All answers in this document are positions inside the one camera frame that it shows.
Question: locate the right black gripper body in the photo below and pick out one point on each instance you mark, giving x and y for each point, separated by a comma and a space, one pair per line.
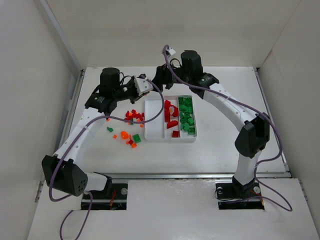
159, 78

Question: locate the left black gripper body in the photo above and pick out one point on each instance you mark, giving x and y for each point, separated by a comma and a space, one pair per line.
135, 97

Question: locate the red flower print lego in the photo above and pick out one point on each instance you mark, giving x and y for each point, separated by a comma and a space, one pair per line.
170, 111

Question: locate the red arch lego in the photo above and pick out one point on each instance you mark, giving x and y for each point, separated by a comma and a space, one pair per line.
172, 124

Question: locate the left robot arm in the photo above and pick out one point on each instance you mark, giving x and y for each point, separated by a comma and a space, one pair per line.
62, 170

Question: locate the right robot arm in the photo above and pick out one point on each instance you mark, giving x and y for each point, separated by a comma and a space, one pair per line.
253, 127

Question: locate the small green lego left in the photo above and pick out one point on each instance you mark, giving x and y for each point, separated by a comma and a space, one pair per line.
110, 129

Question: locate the red lego pile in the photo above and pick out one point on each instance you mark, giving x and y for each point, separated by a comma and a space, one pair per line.
134, 116

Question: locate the orange dome lego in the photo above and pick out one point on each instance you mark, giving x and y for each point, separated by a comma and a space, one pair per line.
124, 135

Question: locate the green lego pile in tray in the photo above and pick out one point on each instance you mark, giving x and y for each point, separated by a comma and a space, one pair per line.
186, 117

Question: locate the white three-compartment tray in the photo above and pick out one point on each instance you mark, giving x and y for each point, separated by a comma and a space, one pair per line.
156, 130

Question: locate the green square lego plate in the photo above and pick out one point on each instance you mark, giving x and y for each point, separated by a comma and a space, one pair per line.
136, 138

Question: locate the red square lego in tray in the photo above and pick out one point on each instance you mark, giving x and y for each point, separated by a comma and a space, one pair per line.
175, 134

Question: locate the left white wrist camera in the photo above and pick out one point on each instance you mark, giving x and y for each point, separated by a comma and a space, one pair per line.
142, 84

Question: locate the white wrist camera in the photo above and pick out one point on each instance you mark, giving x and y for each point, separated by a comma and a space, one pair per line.
168, 51
142, 84

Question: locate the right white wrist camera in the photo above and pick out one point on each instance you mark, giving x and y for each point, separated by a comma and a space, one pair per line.
168, 51

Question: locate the aluminium rail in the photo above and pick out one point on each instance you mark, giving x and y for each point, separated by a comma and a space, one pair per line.
178, 176

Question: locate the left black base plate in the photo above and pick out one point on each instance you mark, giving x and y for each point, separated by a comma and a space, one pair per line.
112, 199

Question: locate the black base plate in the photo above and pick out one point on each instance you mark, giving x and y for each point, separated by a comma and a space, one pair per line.
112, 199
232, 197

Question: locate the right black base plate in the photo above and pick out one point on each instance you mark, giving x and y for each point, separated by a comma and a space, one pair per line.
232, 197

